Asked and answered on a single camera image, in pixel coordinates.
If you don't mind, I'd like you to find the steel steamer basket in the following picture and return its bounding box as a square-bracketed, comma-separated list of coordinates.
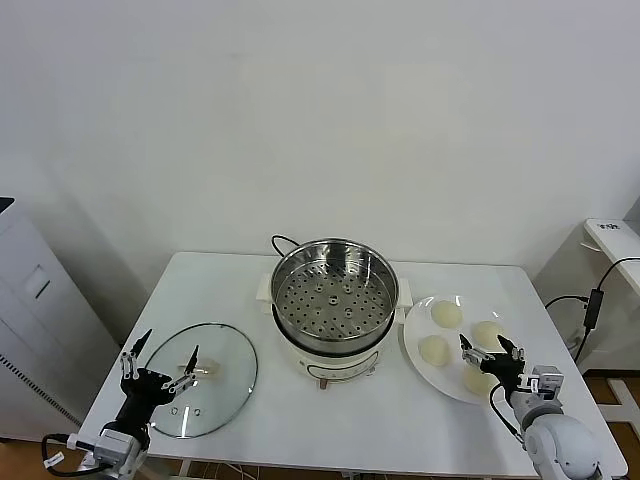
[270, 238, 401, 342]

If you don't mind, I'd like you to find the cream electric cooker base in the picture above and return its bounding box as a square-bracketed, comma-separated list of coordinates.
[255, 273, 414, 392]

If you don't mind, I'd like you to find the black cable with adapter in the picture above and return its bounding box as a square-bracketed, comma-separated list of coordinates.
[543, 257, 640, 364]

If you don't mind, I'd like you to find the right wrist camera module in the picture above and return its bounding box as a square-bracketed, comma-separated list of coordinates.
[519, 365, 564, 401]

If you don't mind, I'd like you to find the white round plate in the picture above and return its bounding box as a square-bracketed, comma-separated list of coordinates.
[402, 294, 526, 405]

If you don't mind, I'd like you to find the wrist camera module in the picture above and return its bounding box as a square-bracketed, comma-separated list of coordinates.
[519, 365, 564, 401]
[98, 427, 141, 460]

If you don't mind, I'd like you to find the white steamed baozi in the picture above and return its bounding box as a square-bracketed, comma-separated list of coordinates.
[471, 320, 505, 350]
[417, 334, 450, 368]
[430, 298, 465, 330]
[462, 366, 501, 397]

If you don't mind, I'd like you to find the white furniture leg frame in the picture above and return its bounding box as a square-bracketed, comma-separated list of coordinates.
[602, 374, 640, 426]

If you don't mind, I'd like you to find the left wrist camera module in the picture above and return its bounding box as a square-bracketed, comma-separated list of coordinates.
[98, 427, 141, 460]

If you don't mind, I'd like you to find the white side desk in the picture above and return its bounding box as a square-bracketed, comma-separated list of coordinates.
[537, 217, 640, 374]

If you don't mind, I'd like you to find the black cooker power cable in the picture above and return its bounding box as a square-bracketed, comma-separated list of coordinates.
[270, 233, 301, 259]

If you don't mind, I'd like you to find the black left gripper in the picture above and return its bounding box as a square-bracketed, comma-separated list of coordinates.
[113, 328, 201, 429]

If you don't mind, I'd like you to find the glass pot lid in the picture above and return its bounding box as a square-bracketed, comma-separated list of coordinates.
[146, 322, 259, 440]

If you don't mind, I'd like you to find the grey metal cabinet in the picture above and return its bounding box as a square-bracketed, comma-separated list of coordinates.
[0, 196, 124, 444]

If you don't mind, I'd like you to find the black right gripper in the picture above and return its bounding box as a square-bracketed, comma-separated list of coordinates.
[458, 333, 526, 396]

